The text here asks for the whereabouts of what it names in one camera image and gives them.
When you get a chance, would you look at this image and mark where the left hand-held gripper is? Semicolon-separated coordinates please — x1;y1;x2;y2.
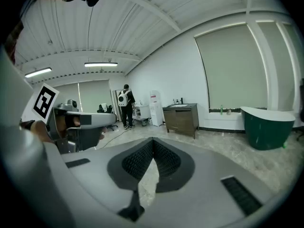
21;83;117;154

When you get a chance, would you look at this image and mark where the green bathtub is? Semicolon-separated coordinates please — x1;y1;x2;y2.
240;106;296;151

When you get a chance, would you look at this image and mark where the pale floor cable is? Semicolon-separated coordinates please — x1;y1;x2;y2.
101;126;129;150

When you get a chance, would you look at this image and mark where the black wristwatch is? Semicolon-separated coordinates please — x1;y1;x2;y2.
19;119;36;131

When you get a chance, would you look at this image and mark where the wide grey window blind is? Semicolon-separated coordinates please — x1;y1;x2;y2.
50;79;111;114

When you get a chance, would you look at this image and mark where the person's left hand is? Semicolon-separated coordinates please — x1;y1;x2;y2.
56;115;81;139

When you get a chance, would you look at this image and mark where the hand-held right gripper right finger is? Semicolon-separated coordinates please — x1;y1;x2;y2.
152;138;196;194

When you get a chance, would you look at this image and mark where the white water dispenser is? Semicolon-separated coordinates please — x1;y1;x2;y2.
149;90;164;127

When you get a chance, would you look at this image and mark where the large grey window blind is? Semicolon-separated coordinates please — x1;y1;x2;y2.
194;24;269;111

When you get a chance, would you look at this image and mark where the brown wooden vanity cabinet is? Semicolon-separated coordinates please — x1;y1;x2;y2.
162;103;200;139

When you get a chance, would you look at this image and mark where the white wheeled cart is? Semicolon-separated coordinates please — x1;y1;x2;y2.
132;103;152;127

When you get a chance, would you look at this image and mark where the narrow grey window blind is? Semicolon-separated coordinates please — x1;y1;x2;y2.
257;21;295;112

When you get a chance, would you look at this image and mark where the grey gripper-mounted camera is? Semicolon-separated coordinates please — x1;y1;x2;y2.
67;99;79;112

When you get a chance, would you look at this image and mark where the person's left forearm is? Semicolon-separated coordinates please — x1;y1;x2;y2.
20;120;56;144

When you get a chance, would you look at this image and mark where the black swivel chair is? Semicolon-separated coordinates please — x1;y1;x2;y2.
96;104;119;131

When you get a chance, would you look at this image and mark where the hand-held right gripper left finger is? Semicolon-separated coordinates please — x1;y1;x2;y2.
106;137;154;222

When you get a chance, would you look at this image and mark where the long ceiling light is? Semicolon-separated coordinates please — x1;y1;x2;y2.
84;62;119;68
24;66;53;79

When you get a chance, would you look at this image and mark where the standing mirror frame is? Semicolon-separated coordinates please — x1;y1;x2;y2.
112;89;124;123

